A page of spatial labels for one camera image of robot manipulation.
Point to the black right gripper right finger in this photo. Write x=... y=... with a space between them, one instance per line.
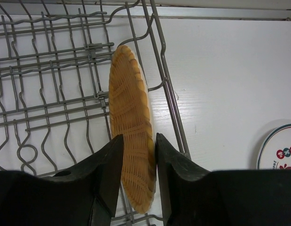
x=194 y=196

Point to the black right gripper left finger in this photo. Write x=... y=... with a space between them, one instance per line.
x=84 y=194

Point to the woven-pattern orange plate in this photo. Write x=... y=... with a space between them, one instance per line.
x=131 y=115

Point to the white plate red characters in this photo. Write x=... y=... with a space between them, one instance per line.
x=272 y=151

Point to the grey wire dish rack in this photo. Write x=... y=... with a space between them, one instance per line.
x=55 y=60

